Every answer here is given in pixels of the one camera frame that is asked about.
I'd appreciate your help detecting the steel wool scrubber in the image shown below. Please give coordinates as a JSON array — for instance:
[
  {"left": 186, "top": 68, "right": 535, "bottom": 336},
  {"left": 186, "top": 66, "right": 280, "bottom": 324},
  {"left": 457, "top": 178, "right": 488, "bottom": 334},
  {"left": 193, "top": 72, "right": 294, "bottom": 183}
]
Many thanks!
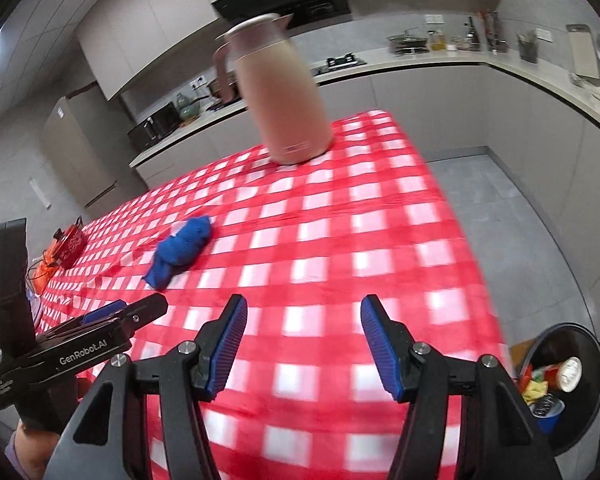
[{"left": 532, "top": 394, "right": 561, "bottom": 417}]

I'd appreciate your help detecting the red pouch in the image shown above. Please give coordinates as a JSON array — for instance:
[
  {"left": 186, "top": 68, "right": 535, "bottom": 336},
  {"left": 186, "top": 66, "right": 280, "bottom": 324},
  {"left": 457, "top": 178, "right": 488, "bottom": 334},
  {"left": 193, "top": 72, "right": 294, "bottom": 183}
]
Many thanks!
[{"left": 52, "top": 216, "right": 86, "bottom": 268}]

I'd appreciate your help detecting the white cutting board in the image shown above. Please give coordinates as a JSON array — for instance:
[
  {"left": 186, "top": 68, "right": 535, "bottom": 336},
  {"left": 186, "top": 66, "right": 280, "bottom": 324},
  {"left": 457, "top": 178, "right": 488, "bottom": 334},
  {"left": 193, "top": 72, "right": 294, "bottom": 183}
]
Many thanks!
[{"left": 566, "top": 23, "right": 600, "bottom": 81}]

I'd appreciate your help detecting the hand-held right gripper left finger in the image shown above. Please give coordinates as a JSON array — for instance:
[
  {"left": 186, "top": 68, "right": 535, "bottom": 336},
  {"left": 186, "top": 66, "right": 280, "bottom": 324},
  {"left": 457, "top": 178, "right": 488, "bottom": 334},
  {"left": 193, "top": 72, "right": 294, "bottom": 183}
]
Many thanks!
[{"left": 42, "top": 294, "right": 248, "bottom": 480}]

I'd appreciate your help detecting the grey kitchen counter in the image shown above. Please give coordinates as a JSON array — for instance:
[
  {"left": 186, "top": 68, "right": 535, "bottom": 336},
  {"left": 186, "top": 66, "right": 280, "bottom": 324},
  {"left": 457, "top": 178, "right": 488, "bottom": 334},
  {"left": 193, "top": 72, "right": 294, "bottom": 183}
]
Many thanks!
[{"left": 127, "top": 47, "right": 600, "bottom": 191}]

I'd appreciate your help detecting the dark utensil holder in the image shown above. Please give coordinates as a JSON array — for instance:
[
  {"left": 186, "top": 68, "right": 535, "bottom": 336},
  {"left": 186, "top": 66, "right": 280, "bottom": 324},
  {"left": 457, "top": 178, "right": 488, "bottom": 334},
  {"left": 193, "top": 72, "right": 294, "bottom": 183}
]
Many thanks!
[{"left": 517, "top": 30, "right": 541, "bottom": 63}]

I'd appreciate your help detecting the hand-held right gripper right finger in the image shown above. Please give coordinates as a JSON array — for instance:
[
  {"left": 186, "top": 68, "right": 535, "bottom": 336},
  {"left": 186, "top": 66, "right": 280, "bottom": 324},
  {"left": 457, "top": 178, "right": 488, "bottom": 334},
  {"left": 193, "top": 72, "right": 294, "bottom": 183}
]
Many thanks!
[{"left": 360, "top": 295, "right": 563, "bottom": 480}]

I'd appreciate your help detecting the black microwave oven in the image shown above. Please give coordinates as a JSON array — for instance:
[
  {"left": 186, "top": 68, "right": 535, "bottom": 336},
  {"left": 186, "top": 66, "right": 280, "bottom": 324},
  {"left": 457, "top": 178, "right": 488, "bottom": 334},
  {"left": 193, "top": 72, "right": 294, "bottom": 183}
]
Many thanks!
[{"left": 127, "top": 102, "right": 181, "bottom": 151}]

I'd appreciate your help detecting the dark cooking pot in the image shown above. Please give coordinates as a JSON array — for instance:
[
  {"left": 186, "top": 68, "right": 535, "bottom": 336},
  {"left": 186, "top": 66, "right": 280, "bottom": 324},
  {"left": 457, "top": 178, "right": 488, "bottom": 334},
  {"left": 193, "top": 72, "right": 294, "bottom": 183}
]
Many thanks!
[{"left": 207, "top": 77, "right": 241, "bottom": 103}]

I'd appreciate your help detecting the yellow cloth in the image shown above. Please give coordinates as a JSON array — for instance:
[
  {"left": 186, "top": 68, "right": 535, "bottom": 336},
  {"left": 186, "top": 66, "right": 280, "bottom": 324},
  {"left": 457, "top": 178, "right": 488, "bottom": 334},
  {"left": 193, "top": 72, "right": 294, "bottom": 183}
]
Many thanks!
[{"left": 522, "top": 380, "right": 548, "bottom": 403}]

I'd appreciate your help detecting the blue cloth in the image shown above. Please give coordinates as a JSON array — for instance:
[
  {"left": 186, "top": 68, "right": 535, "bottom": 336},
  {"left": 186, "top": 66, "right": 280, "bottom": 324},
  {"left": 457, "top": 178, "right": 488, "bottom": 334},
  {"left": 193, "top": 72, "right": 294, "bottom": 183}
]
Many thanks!
[{"left": 145, "top": 216, "right": 213, "bottom": 291}]

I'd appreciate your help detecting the orange plastic item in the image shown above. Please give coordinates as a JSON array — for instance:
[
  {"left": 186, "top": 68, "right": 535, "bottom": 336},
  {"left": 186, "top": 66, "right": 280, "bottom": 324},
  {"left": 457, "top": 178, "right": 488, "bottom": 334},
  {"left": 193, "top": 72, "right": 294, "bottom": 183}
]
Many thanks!
[{"left": 32, "top": 260, "right": 56, "bottom": 296}]

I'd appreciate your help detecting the metal dish rack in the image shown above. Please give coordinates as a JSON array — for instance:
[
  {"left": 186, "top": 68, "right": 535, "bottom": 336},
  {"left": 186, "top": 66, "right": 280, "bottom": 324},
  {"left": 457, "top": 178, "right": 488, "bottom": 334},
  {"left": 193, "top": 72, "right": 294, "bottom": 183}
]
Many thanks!
[{"left": 386, "top": 30, "right": 428, "bottom": 56}]

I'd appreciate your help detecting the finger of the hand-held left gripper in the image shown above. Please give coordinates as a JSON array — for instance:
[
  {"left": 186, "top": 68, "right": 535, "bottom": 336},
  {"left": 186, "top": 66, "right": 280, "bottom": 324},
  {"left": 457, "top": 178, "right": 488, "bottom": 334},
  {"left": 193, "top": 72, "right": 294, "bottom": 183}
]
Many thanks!
[
  {"left": 124, "top": 294, "right": 170, "bottom": 334},
  {"left": 81, "top": 300, "right": 129, "bottom": 326}
]

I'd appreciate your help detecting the blue paper cup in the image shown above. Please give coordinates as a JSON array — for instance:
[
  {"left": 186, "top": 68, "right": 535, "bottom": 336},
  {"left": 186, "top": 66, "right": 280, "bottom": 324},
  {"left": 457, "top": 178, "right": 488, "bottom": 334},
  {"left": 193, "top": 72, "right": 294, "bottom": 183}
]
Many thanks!
[{"left": 534, "top": 402, "right": 566, "bottom": 435}]

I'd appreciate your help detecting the person's left forearm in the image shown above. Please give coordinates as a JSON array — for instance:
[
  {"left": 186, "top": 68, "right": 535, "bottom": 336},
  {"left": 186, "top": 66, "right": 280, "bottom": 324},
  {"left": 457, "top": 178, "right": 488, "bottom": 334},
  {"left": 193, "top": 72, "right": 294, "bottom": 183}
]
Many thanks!
[{"left": 5, "top": 422, "right": 63, "bottom": 480}]

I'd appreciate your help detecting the red white checkered tablecloth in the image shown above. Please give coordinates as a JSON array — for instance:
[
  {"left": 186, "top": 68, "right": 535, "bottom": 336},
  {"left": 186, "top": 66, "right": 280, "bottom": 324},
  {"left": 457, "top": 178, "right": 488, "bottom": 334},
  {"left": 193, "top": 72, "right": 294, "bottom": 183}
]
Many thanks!
[{"left": 30, "top": 110, "right": 511, "bottom": 480}]

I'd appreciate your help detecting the black trash bin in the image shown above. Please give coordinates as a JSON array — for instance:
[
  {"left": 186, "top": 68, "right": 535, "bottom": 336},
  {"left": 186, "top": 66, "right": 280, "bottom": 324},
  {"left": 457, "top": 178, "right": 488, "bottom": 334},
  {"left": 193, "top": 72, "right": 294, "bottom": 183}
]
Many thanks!
[{"left": 512, "top": 322, "right": 600, "bottom": 458}]

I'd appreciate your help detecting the pink thermos jug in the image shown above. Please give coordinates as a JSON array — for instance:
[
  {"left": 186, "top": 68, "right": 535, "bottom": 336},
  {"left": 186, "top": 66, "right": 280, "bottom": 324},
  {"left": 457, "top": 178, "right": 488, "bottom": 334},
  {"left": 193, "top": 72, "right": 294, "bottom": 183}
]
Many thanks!
[{"left": 212, "top": 12, "right": 335, "bottom": 166}]

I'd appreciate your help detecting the grey refrigerator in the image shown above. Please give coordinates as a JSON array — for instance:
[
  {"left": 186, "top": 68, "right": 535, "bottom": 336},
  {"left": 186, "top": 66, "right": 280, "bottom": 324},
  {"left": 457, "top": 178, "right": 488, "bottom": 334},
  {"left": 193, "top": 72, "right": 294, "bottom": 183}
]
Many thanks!
[{"left": 40, "top": 82, "right": 118, "bottom": 211}]

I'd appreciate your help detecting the red paper cup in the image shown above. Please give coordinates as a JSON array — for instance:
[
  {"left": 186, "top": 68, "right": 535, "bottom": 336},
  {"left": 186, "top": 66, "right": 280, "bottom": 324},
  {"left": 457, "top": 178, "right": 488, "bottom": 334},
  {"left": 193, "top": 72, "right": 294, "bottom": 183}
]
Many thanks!
[{"left": 545, "top": 356, "right": 584, "bottom": 393}]

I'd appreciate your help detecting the teal kettle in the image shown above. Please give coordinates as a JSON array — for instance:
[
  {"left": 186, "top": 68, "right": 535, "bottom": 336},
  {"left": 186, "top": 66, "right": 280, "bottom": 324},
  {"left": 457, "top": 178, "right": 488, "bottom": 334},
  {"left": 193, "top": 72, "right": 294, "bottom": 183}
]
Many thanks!
[{"left": 174, "top": 92, "right": 201, "bottom": 123}]

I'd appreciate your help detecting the knife rack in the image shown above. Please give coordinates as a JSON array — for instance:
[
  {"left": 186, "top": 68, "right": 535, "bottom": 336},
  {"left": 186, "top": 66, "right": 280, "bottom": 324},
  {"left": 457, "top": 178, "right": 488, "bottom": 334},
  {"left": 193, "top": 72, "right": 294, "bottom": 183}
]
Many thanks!
[{"left": 482, "top": 10, "right": 508, "bottom": 53}]

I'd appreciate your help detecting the gas stove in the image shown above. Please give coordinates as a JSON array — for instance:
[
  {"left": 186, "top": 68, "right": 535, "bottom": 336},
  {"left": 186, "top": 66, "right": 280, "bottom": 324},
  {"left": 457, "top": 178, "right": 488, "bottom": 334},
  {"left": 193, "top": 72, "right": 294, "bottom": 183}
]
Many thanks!
[{"left": 310, "top": 52, "right": 368, "bottom": 76}]

